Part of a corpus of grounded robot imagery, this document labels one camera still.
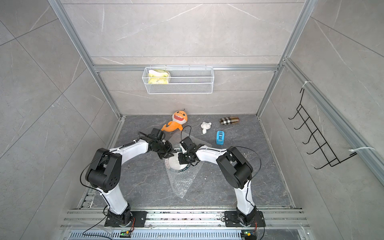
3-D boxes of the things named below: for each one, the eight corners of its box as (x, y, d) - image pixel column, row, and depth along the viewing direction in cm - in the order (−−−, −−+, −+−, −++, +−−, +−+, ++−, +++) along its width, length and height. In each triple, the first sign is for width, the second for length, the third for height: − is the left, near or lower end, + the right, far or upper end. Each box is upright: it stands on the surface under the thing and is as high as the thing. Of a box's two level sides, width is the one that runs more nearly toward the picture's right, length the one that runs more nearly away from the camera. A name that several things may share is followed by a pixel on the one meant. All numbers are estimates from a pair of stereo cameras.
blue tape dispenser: (216, 145, 104) (217, 142, 101) (215, 133, 111) (216, 130, 108) (225, 145, 104) (226, 142, 101) (223, 133, 111) (224, 130, 108)
